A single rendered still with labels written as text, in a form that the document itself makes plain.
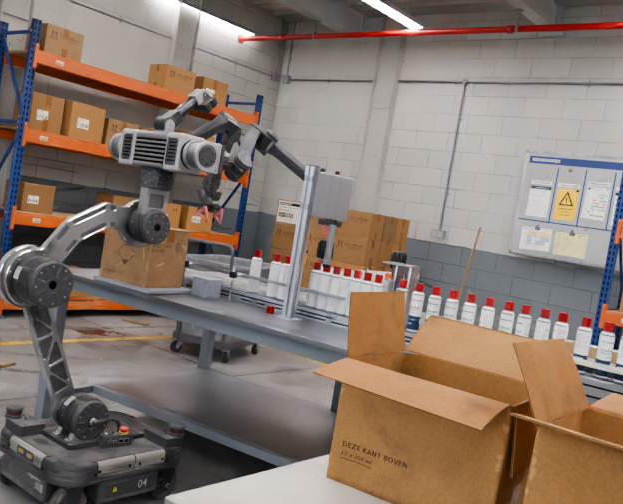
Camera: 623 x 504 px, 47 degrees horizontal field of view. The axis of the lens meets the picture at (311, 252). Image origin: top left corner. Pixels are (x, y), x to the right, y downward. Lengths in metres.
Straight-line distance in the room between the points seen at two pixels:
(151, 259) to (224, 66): 5.89
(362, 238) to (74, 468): 4.35
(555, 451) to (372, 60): 7.83
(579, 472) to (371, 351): 0.52
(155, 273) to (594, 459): 2.44
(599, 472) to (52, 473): 2.14
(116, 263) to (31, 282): 0.72
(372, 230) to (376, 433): 5.34
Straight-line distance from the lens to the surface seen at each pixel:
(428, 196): 8.05
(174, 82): 7.47
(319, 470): 1.54
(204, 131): 3.42
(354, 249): 6.72
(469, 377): 1.62
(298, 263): 3.10
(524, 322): 2.86
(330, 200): 3.09
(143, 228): 3.04
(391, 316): 1.61
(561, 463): 1.22
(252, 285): 3.41
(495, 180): 7.72
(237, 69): 9.13
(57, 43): 6.74
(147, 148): 3.10
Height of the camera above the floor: 1.29
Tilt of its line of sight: 3 degrees down
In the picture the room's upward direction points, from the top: 9 degrees clockwise
